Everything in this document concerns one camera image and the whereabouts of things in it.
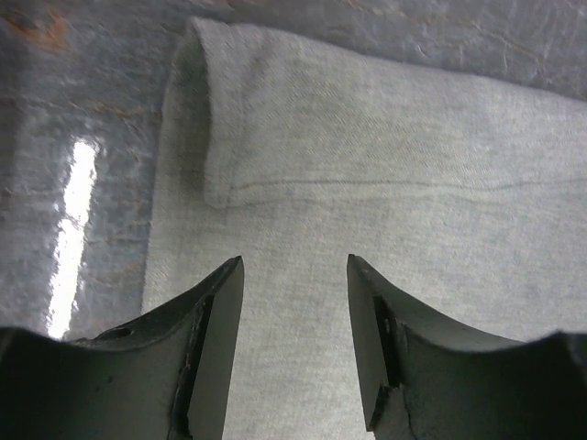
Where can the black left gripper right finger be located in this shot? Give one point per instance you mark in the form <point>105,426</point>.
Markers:
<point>424,375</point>

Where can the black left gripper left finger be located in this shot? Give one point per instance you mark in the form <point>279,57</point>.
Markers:
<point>164,375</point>

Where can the grey cloth napkin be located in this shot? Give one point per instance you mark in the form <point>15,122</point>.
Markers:
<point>466,192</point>

